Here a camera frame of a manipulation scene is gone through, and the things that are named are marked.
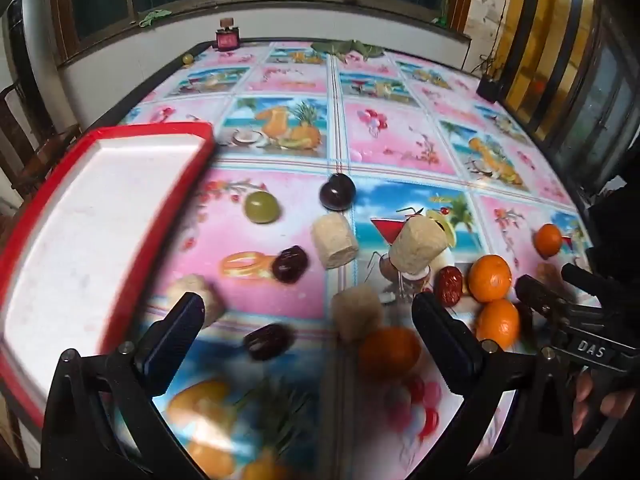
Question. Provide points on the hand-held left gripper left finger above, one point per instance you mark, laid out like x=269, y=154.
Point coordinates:
x=174, y=347

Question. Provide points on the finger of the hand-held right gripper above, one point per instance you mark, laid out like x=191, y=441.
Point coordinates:
x=542, y=300
x=582, y=285

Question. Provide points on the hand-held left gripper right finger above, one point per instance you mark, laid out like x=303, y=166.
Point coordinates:
x=447, y=345

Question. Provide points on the orange mandarin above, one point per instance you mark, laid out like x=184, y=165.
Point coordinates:
x=497, y=324
x=547, y=240
x=490, y=277
x=390, y=352

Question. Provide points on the beige puffed rice cake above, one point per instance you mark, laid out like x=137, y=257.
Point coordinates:
x=215, y=302
x=334, y=240
x=417, y=247
x=357, y=312

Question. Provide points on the dark red jujube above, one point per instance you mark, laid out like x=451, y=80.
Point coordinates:
x=290, y=264
x=267, y=341

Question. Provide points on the red tray with white inside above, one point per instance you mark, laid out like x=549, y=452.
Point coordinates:
x=100, y=220

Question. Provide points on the green grape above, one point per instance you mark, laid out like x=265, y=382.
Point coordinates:
x=261, y=207

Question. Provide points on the dark purple plum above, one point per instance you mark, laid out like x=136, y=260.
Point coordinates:
x=337, y=192

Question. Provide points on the person's right hand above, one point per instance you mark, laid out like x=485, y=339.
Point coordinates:
x=600, y=402

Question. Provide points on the printed pink tablecloth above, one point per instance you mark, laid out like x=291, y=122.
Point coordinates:
x=400, y=135

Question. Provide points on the small black box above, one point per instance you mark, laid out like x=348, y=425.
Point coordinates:
x=489, y=88

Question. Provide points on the wooden chair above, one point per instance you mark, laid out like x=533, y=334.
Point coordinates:
x=40, y=155

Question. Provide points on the yellow glass door cabinet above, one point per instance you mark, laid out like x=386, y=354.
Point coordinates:
x=540, y=35

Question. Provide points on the small yellow-green fruit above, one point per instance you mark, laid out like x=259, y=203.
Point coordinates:
x=187, y=58

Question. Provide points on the green leaves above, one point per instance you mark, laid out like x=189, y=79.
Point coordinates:
x=350, y=49

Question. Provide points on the pink perfume bottle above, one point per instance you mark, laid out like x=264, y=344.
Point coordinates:
x=227, y=37

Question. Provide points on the green cloth on sill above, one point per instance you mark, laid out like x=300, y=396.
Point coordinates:
x=152, y=17

